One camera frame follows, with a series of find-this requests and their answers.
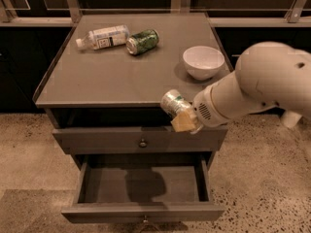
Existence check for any open middle drawer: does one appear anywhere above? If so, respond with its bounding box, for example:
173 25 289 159
61 152 225 223

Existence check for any closed top drawer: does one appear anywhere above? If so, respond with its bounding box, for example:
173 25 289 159
52 126 227 155

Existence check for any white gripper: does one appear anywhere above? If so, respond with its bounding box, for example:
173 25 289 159
171 86 228 132

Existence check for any clear plastic water bottle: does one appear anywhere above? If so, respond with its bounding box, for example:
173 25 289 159
76 25 129 50

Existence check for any white cylindrical post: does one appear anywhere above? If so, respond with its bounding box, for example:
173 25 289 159
280 111 302 128

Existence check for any grey drawer cabinet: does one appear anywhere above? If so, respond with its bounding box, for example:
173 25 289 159
32 12 246 225

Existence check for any white ceramic bowl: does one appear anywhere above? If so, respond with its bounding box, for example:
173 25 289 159
183 46 225 81

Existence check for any dark green soda can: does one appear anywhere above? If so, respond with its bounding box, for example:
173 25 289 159
126 29 159 55

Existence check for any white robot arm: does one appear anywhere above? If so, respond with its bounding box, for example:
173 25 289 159
171 42 311 133

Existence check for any white green 7up can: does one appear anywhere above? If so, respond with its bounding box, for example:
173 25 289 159
160 89 194 119

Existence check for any metal middle drawer handle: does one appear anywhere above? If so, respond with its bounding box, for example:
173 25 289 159
137 216 159 233

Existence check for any round top drawer knob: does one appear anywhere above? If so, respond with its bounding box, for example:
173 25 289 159
139 139 148 148

